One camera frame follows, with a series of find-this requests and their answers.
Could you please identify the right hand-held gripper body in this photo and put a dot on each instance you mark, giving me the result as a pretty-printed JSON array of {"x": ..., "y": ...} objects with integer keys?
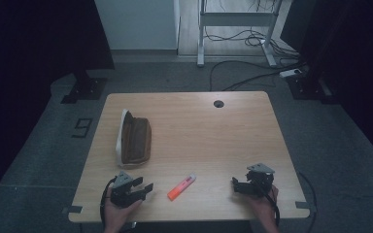
[{"x": 259, "y": 181}]

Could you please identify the grey tape strip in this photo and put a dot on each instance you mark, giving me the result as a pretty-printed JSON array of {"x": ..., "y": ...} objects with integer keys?
[
  {"x": 302, "y": 205},
  {"x": 74, "y": 209}
]

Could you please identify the white cabinet panel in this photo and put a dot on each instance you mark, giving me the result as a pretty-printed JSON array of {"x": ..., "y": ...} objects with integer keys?
[{"x": 136, "y": 22}]

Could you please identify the white desk frame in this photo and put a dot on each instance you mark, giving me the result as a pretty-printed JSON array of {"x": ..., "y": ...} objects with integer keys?
[{"x": 236, "y": 18}]

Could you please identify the orange highlighter pen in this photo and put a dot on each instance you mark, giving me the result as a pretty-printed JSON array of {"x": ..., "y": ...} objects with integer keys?
[{"x": 180, "y": 187}]

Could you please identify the black stand base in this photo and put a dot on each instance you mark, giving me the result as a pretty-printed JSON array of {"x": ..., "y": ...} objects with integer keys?
[
  {"x": 307, "y": 87},
  {"x": 85, "y": 89}
]

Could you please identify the person's right hand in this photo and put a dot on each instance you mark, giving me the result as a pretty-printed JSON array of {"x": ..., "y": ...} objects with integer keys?
[{"x": 266, "y": 210}]

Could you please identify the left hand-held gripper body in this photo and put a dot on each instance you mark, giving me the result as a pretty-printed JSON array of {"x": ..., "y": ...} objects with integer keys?
[{"x": 122, "y": 191}]

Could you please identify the person's left hand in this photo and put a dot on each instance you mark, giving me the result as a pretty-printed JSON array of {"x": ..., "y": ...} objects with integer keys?
[{"x": 115, "y": 216}]

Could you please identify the white power strip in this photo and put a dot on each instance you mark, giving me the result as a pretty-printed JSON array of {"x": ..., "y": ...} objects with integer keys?
[{"x": 290, "y": 73}]

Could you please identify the dark curtain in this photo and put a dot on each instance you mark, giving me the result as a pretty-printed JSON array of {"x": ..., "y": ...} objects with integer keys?
[
  {"x": 32, "y": 48},
  {"x": 353, "y": 58}
]

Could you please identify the brown pencil case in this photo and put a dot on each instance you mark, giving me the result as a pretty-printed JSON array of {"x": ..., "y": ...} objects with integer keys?
[{"x": 137, "y": 140}]

